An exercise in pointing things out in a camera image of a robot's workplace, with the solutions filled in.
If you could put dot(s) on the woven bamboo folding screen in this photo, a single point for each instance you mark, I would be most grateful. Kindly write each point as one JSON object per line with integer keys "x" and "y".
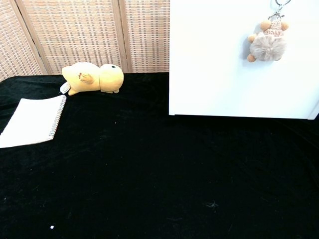
{"x": 82, "y": 35}

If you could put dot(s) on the yellow duck plush toy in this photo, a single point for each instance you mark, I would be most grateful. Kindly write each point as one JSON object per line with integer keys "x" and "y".
{"x": 89, "y": 79}

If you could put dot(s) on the white board panel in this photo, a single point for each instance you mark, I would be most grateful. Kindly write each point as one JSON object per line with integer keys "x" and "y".
{"x": 211, "y": 74}

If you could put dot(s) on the black velvet tablecloth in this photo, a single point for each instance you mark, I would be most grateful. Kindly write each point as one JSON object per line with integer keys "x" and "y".
{"x": 149, "y": 174}

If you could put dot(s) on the white spiral notebook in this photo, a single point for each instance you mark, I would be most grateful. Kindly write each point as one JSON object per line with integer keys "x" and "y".
{"x": 30, "y": 122}

